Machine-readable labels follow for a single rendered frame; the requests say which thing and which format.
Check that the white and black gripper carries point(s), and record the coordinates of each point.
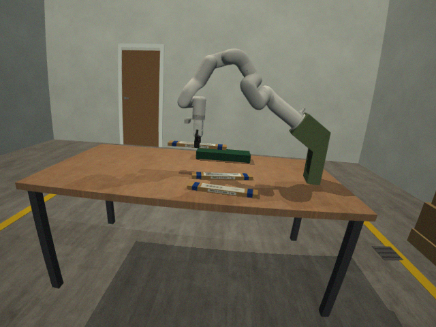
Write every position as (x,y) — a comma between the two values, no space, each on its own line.
(198,132)

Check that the tan box with blue bands and white label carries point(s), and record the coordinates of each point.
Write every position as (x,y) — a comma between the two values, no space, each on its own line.
(202,145)
(235,191)
(219,175)

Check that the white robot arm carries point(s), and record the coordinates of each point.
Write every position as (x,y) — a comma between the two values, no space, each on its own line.
(258,98)

